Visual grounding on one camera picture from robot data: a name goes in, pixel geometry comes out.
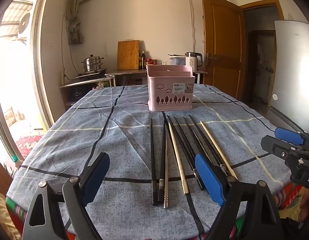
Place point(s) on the outdoor fan unit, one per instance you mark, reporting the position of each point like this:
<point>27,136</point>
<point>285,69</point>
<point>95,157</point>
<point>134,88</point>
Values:
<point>24,23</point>

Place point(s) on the pink utensil basket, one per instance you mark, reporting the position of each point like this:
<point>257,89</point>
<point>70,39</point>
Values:
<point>169,90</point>

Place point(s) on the blue checked tablecloth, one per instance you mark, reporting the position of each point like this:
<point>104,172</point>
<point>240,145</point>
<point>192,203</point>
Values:
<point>82,130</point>

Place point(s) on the wall power strip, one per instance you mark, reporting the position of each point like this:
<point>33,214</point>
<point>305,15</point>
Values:
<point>63,76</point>

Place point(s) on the white refrigerator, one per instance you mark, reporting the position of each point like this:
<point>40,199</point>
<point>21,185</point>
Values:
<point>292,67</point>

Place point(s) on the dark oil bottle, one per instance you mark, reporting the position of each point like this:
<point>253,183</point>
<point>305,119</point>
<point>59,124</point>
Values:
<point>143,61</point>

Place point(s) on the person's right hand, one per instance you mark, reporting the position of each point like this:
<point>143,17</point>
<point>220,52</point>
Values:
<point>307,205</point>

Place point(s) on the steel counter table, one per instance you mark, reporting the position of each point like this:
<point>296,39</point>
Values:
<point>129,73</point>

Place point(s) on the red lidded jar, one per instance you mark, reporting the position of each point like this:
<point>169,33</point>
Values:
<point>152,62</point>

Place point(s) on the clear glass cup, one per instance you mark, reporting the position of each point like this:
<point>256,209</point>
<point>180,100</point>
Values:
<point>164,62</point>

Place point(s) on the steel steamer pot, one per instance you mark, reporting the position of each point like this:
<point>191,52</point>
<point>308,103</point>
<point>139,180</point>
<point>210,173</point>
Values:
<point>92,63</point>

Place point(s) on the pale wooden chopstick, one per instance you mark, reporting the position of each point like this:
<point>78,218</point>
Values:
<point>217,147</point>
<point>178,160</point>

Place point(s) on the white window frame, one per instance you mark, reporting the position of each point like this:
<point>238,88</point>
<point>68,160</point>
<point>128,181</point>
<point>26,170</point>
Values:
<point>40,55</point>

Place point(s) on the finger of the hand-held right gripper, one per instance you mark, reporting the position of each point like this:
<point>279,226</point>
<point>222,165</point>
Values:
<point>274,146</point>
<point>289,136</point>

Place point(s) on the white electric kettle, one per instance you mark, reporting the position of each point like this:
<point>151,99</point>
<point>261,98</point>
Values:
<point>192,61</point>

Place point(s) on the row of chopsticks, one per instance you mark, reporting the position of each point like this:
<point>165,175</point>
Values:
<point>185,152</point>

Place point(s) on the wooden cutting board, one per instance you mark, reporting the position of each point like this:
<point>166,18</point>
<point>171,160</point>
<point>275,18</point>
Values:
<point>128,55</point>

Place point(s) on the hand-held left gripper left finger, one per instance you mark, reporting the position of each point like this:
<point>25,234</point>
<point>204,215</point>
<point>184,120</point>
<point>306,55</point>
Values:
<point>95,180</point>

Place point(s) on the clear plastic container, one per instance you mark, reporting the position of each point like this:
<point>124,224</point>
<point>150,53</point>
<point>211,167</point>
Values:
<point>178,60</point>

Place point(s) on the red floor mat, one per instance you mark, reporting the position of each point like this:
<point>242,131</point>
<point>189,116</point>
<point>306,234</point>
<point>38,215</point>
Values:
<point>28,145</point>

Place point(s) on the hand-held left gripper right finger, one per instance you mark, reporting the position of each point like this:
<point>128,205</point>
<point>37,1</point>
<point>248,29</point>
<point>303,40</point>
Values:
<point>209,177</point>

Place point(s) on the green glass bottle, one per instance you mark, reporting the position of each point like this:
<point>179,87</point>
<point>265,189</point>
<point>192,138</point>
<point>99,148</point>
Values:
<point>140,61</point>

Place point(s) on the brown wooden door frame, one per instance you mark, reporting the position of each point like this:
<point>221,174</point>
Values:
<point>264,5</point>

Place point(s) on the black induction cooker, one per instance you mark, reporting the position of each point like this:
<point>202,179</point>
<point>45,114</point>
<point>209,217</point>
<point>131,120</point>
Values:
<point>92,74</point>

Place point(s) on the small steel shelf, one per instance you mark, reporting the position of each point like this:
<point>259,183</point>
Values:
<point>77,83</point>

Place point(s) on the brown wooden door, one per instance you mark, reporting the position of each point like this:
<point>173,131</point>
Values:
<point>222,42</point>

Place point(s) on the hanging cloth bag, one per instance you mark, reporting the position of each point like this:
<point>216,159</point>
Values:
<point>76,32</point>

